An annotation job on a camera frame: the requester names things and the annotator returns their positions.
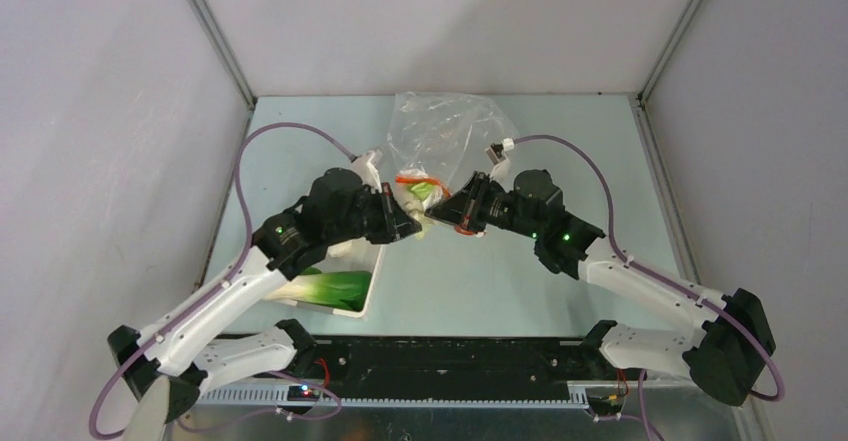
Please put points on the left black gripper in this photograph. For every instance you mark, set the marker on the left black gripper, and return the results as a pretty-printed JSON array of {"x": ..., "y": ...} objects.
[{"x": 395, "y": 222}]

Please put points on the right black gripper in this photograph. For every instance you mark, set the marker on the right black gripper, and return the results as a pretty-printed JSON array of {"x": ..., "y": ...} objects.
[{"x": 474, "y": 202}]

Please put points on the clear zip top bag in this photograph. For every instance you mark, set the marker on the clear zip top bag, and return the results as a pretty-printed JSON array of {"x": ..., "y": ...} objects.
[{"x": 431, "y": 133}]

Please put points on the white cauliflower with green leaves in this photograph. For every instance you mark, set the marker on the white cauliflower with green leaves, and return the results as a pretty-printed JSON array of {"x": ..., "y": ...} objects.
[{"x": 415, "y": 196}]

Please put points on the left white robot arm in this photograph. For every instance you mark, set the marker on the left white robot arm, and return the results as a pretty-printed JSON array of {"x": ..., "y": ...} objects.
[{"x": 180, "y": 349}]

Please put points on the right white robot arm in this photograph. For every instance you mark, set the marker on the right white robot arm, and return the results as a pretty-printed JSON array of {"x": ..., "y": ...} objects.
[{"x": 720, "y": 342}]

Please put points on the white perforated plastic basket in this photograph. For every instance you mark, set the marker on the white perforated plastic basket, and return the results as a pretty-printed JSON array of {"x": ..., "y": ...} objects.
[{"x": 370, "y": 259}]

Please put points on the green bok choy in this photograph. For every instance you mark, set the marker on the green bok choy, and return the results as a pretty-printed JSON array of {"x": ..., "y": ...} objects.
[{"x": 345, "y": 290}]

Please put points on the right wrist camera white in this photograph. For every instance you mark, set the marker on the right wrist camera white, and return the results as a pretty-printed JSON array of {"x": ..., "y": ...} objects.
[{"x": 498, "y": 155}]

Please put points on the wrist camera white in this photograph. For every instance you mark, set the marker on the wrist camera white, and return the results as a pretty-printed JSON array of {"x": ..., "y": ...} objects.
[
  {"x": 498, "y": 155},
  {"x": 366, "y": 167}
]

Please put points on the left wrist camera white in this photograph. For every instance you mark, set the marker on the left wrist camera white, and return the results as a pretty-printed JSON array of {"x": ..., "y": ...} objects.
[{"x": 366, "y": 167}]

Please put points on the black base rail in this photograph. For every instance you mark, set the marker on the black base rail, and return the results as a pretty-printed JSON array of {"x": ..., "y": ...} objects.
[{"x": 453, "y": 369}]

